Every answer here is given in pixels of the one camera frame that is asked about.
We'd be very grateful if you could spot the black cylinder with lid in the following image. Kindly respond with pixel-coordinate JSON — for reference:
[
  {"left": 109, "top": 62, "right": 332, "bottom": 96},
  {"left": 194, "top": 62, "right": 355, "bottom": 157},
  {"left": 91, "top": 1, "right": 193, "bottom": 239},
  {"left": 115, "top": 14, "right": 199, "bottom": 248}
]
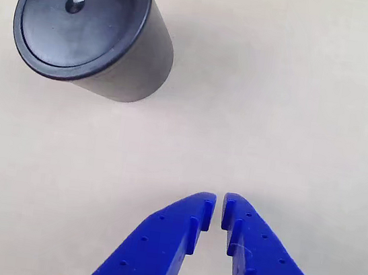
[{"left": 4, "top": 0, "right": 182, "bottom": 109}]

